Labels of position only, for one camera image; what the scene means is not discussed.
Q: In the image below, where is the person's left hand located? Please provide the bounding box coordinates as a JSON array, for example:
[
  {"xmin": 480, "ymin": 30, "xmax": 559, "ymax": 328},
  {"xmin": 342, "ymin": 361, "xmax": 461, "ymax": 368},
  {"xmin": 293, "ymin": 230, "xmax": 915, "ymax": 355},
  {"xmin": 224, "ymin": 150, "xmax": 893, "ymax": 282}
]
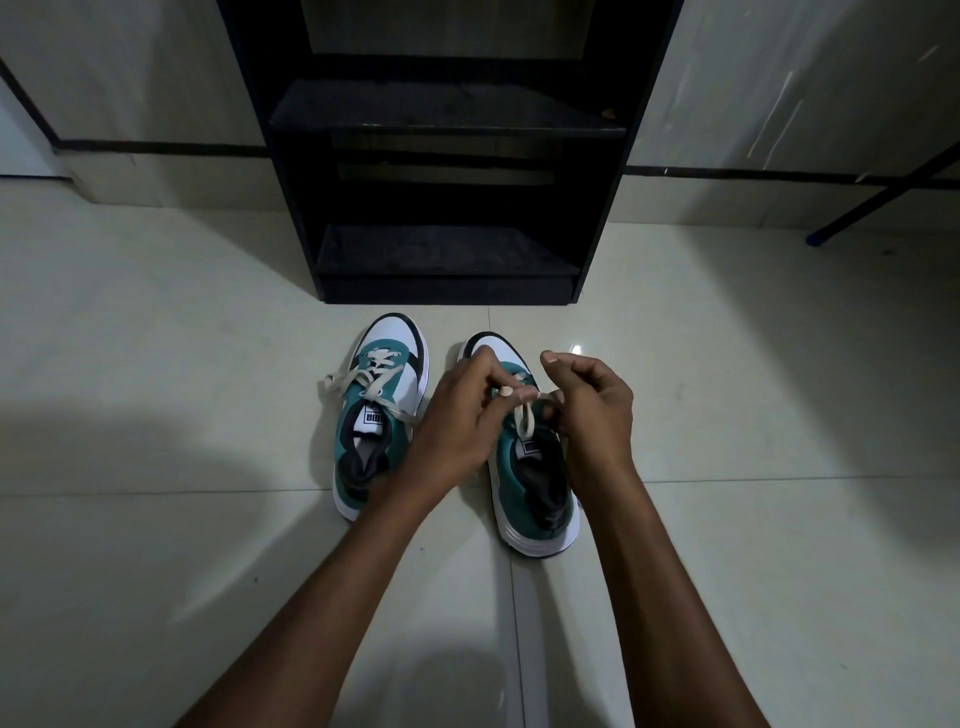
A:
[{"xmin": 401, "ymin": 348, "xmax": 540, "ymax": 504}]

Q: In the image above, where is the person's right hand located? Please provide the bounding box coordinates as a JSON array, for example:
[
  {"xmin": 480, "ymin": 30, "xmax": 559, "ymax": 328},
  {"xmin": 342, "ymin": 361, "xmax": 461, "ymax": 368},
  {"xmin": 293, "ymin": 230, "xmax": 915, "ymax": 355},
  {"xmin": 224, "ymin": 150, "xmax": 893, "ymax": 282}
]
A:
[{"xmin": 539, "ymin": 348, "xmax": 643, "ymax": 496}]

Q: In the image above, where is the green white sneaker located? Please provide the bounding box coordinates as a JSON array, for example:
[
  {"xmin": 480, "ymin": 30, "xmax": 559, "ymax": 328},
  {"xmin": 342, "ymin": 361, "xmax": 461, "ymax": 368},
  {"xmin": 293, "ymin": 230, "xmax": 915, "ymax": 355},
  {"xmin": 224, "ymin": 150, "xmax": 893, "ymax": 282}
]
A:
[
  {"xmin": 455, "ymin": 332, "xmax": 580, "ymax": 560},
  {"xmin": 316, "ymin": 313, "xmax": 433, "ymax": 524}
]

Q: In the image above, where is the black wooden shoe rack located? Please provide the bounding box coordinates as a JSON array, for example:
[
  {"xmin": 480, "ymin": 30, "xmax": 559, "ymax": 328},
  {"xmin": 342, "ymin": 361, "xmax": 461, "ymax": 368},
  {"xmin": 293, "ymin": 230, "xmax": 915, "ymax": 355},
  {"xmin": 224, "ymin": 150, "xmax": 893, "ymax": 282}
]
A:
[{"xmin": 215, "ymin": 0, "xmax": 685, "ymax": 307}]

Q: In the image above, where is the person's right forearm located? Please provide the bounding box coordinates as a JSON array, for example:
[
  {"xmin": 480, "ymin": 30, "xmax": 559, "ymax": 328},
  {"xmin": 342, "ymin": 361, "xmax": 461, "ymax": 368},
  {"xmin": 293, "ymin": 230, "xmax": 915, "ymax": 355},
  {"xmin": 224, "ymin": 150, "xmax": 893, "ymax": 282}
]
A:
[{"xmin": 577, "ymin": 472, "xmax": 774, "ymax": 728}]

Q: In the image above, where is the person's left forearm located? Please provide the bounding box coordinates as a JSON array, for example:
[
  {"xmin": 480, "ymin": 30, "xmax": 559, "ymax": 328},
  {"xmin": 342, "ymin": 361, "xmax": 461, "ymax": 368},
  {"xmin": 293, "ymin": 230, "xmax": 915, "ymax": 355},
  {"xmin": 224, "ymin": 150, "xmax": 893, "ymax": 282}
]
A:
[{"xmin": 176, "ymin": 468, "xmax": 459, "ymax": 728}]

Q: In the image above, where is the white door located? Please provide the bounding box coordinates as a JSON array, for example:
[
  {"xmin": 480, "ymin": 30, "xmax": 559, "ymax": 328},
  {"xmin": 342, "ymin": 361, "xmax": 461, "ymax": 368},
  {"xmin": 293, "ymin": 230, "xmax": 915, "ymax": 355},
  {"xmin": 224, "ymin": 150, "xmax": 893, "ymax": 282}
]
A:
[{"xmin": 0, "ymin": 74, "xmax": 73, "ymax": 181}]

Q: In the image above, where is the black metal rack frame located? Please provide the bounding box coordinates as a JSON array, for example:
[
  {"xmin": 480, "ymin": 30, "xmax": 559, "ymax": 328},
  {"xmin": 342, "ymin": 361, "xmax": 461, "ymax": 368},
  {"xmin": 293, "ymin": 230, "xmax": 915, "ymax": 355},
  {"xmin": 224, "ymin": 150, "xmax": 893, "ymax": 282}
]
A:
[{"xmin": 806, "ymin": 143, "xmax": 960, "ymax": 247}]

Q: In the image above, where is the dark door frame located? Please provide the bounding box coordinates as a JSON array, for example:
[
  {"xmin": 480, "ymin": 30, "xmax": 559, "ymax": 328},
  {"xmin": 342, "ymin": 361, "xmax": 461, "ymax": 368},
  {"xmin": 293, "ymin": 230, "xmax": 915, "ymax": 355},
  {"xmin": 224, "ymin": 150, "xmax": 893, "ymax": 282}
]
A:
[{"xmin": 0, "ymin": 56, "xmax": 76, "ymax": 181}]

